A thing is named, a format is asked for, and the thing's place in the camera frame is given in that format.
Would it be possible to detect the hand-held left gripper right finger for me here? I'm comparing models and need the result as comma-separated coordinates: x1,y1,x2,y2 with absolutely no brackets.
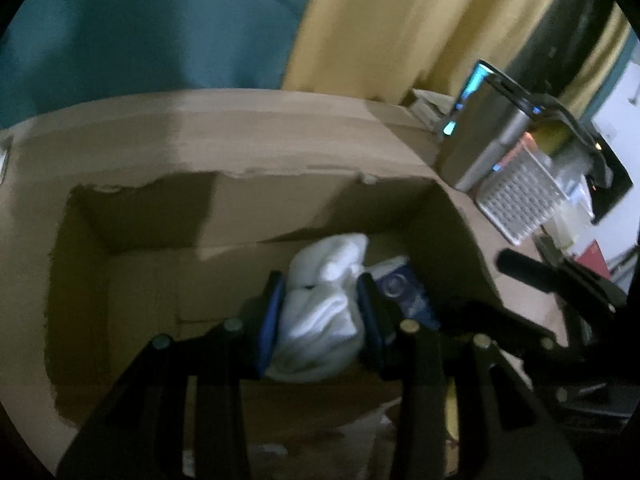
356,272,583,480

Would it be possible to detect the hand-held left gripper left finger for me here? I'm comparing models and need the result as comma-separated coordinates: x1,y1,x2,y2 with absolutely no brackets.
56,270,288,480

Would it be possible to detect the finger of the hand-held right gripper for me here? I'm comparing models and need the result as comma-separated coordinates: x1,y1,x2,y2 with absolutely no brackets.
440,300,587,367
496,248,629,312

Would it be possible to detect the white sock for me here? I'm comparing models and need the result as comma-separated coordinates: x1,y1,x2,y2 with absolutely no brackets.
270,232,372,384

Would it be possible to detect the cardboard box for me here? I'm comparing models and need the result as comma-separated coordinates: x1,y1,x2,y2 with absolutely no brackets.
0,87,568,480

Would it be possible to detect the blue printed packet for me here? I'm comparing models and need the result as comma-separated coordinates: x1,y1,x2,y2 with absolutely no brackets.
367,255,442,332

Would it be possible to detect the red booklet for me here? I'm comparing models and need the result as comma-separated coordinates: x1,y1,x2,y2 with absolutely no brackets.
572,241,614,281

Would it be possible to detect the white perforated basket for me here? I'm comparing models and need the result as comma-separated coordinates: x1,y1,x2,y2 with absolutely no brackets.
475,137,596,246

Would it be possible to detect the clear plastic bag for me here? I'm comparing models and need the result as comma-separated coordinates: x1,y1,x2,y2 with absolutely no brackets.
550,150,597,222

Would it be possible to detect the silver metal appliance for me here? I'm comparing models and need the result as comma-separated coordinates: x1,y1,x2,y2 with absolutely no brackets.
435,59,556,193

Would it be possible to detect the small white box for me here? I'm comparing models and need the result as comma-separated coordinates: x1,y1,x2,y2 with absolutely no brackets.
410,88,459,129

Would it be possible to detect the yellow curtain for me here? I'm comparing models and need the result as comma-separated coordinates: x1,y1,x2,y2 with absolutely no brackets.
282,0,633,113

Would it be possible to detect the teal curtain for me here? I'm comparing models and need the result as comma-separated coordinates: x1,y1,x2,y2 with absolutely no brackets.
0,0,327,131

